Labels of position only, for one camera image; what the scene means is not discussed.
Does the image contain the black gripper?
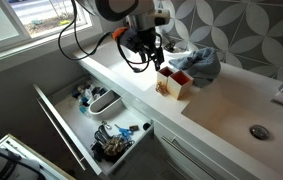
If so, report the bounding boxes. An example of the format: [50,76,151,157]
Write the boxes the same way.
[136,27,166,72]

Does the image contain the white box dark red inside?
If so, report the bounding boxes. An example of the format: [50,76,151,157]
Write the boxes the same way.
[156,65,175,93]

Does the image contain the white box orange inside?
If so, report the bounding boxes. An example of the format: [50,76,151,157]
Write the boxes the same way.
[166,69,195,100]

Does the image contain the white sink countertop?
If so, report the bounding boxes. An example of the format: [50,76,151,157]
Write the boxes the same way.
[77,39,283,180]

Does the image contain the chrome sink drain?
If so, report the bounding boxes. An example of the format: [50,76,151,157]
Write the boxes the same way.
[249,124,271,141]

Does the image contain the small black countertop object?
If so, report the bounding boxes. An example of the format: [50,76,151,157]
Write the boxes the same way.
[163,39,179,54]

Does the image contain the golden rubber bands pile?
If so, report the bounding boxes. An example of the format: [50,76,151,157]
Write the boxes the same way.
[155,81,170,97]

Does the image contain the blue towel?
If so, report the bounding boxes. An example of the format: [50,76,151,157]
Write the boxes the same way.
[168,47,222,88]

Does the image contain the clear tube with blue cap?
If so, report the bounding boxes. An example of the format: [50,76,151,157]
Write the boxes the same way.
[79,104,90,116]

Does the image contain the camouflage fabric scrunchie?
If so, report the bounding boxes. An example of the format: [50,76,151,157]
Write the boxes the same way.
[102,135,127,157]

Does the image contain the white vanity drawer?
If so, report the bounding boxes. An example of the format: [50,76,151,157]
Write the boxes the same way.
[32,74,155,177]

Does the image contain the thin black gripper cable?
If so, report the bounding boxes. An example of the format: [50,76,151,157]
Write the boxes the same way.
[115,41,153,74]

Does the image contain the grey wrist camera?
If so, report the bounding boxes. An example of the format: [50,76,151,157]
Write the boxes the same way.
[118,29,141,52]

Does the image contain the blue handled scissors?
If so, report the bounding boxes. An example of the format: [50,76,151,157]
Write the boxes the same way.
[114,123,135,140]

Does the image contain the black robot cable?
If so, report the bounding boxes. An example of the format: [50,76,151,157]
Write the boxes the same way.
[58,0,115,62]

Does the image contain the steel cabinet handle bar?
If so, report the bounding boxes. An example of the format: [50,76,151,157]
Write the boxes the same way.
[160,134,215,180]

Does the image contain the steel drawer handle bar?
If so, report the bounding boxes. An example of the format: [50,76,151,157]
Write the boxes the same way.
[35,96,87,172]

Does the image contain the white window frame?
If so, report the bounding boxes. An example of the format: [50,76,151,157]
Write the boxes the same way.
[0,0,94,59]

